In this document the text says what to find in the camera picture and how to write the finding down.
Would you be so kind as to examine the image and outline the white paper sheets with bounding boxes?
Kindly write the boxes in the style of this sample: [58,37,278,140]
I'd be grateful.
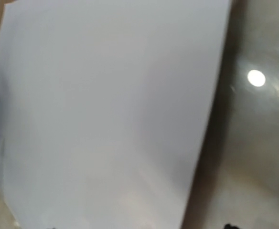
[0,0,231,229]

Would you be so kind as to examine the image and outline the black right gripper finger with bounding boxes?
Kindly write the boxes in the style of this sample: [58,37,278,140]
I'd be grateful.
[224,223,241,229]

